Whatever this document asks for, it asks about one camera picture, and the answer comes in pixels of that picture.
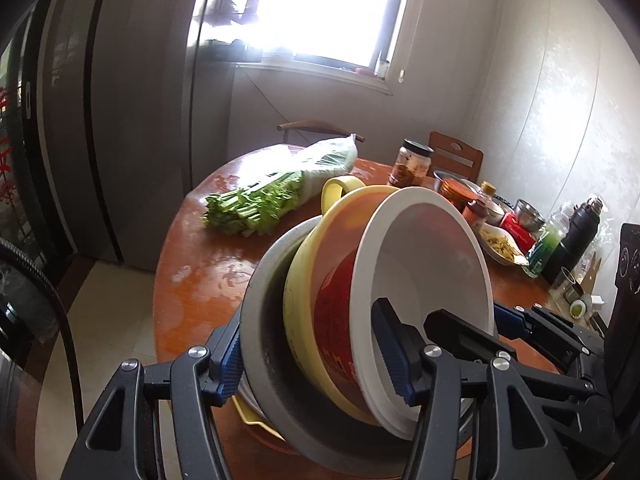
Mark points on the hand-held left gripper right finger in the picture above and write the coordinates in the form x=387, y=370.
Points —
x=395, y=355

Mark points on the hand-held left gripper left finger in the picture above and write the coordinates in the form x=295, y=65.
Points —
x=230, y=365

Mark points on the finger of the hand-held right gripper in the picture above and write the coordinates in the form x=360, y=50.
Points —
x=460, y=332
x=510, y=320

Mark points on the yellow shell-shaped plate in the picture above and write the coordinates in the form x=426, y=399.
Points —
x=255, y=417

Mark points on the large steel bowl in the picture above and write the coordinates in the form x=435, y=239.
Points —
x=270, y=310

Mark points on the red and white bowl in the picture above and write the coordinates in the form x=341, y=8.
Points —
x=425, y=260

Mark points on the clear plastic cup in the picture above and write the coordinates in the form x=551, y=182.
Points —
x=562, y=277

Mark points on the fruit in foam net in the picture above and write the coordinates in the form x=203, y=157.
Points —
x=579, y=308

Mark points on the small steel cup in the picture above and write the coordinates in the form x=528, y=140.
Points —
x=575, y=290

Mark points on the white plate of food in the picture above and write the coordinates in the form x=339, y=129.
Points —
x=500, y=247

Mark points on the plastic bottle of green liquid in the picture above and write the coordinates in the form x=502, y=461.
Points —
x=542, y=250

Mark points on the white charger plug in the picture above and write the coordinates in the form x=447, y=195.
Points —
x=596, y=302

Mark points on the red cardboard box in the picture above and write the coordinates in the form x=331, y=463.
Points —
x=515, y=227

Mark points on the black thermos flask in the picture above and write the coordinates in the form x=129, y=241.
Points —
x=575, y=240

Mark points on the small steel bowl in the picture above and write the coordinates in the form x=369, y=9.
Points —
x=530, y=217

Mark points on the white patterned bowl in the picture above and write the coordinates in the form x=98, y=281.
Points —
x=499, y=212

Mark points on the orange sauce bottle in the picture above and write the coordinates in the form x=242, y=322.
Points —
x=475, y=212

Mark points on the red chili sauce jar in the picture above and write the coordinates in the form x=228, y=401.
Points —
x=452, y=192

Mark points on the celery in plastic bag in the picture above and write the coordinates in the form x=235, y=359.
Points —
x=250, y=205

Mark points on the pickle jar with black lid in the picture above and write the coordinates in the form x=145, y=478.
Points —
x=410, y=167

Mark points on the wooden chair with carved back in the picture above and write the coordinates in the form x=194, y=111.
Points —
x=455, y=152

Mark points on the grey refrigerator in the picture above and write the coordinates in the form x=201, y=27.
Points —
x=140, y=110

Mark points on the small bottle on windowsill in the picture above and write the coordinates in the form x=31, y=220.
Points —
x=382, y=69

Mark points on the red paper decoration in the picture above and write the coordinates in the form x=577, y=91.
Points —
x=6, y=160

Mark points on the metal storage rack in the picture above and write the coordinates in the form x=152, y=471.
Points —
x=220, y=50

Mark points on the bright window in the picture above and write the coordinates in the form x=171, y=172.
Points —
x=325, y=10

